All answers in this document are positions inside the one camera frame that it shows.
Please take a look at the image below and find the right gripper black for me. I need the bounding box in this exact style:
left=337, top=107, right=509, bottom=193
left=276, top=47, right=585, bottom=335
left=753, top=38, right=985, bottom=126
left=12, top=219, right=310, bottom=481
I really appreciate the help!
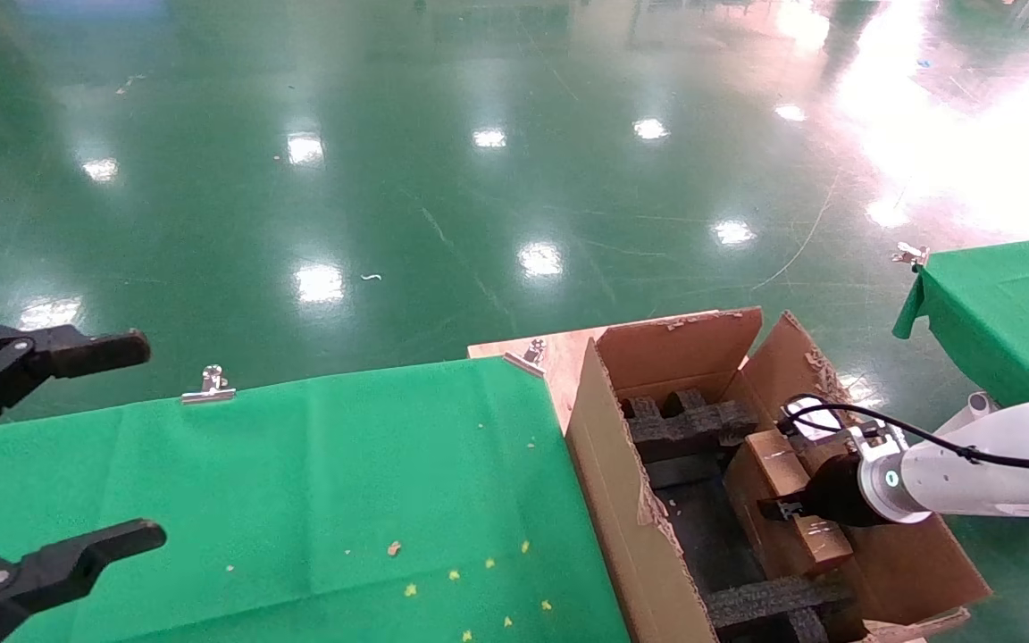
left=757, top=454, right=874, bottom=529

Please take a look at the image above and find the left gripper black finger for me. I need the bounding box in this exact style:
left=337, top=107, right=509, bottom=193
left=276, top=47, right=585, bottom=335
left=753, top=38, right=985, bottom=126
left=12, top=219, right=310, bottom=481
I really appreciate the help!
left=0, top=323, right=152, bottom=445
left=0, top=520, right=167, bottom=643

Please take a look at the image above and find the small taped cardboard box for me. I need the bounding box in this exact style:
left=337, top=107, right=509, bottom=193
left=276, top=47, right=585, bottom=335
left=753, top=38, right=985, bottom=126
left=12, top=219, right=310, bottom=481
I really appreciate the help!
left=724, top=429, right=856, bottom=578

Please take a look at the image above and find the large open cardboard carton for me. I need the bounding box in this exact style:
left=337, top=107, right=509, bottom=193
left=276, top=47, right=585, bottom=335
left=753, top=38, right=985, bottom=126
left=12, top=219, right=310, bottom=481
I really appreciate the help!
left=565, top=306, right=991, bottom=643

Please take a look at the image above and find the black foam insert block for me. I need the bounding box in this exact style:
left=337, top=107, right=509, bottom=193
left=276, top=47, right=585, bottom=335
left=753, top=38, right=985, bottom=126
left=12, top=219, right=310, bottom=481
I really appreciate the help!
left=622, top=388, right=759, bottom=463
left=707, top=576, right=856, bottom=643

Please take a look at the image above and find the green tablecloth with crumbs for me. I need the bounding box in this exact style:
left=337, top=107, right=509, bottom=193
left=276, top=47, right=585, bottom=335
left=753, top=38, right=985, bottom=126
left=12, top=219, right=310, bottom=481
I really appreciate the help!
left=0, top=355, right=630, bottom=643

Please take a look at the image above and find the plain green tablecloth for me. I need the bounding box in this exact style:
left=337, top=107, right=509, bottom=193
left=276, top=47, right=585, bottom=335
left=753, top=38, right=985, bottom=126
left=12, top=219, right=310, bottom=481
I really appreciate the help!
left=891, top=234, right=1029, bottom=408

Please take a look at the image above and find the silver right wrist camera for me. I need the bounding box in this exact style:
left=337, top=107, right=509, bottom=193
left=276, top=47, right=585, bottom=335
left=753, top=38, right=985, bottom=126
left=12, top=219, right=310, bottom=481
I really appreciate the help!
left=782, top=395, right=905, bottom=453

